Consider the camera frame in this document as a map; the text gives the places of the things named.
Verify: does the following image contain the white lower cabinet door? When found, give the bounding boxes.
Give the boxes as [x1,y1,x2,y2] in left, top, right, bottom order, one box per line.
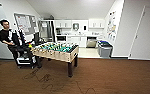
[76,35,88,48]
[66,35,78,48]

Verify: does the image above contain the white cabinet door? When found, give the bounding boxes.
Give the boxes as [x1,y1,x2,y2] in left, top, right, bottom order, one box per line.
[66,35,78,48]
[76,35,88,48]
[88,19,95,29]
[93,19,101,29]
[60,19,67,29]
[99,19,106,29]
[65,19,73,29]
[54,19,62,29]

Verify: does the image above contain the wooden foosball table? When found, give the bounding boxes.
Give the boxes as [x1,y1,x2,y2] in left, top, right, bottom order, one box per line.
[30,41,81,79]

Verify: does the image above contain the black soap dispenser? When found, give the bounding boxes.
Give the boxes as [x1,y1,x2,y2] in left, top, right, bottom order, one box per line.
[82,25,87,31]

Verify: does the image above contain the dark countertop appliance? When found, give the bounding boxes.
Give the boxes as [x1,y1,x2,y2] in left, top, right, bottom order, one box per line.
[55,28,62,36]

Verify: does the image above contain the white upper cabinet door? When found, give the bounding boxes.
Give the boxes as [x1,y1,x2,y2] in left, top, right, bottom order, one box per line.
[88,19,95,29]
[65,19,73,29]
[54,19,62,29]
[93,19,101,29]
[99,19,106,29]
[60,19,67,29]

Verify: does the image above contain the grey recycling bins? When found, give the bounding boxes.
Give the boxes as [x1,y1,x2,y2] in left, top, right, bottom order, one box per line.
[97,40,112,56]

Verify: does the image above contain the stainless steel refrigerator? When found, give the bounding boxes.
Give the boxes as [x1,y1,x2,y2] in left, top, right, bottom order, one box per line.
[40,19,56,44]

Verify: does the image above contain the black computer monitor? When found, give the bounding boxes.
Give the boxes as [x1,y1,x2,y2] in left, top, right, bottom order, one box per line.
[32,31,49,46]

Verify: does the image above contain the black wheeled cart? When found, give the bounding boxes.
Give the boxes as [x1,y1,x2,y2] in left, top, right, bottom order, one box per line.
[13,29,43,70]

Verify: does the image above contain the grey bulletin board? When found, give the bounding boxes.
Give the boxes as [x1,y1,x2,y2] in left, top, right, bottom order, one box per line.
[13,12,38,36]

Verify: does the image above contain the person in black shirt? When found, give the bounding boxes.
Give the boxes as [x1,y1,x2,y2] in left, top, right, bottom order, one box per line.
[0,19,21,62]

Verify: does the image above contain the colourful wall poster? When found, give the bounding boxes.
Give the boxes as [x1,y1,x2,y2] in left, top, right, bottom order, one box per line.
[105,10,119,43]

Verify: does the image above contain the tangled black cable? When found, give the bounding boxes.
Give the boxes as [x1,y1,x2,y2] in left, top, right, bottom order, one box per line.
[22,67,97,94]

